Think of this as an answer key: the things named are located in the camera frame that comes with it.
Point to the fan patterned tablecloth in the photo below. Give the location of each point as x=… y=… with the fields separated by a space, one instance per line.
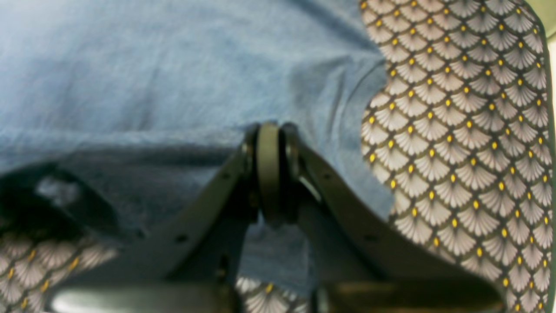
x=460 y=132

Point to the blue T-shirt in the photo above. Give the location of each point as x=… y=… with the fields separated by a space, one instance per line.
x=144 y=100

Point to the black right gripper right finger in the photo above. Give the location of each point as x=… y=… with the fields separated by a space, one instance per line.
x=362 y=265

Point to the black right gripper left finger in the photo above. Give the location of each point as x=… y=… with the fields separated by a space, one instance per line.
x=190 y=264

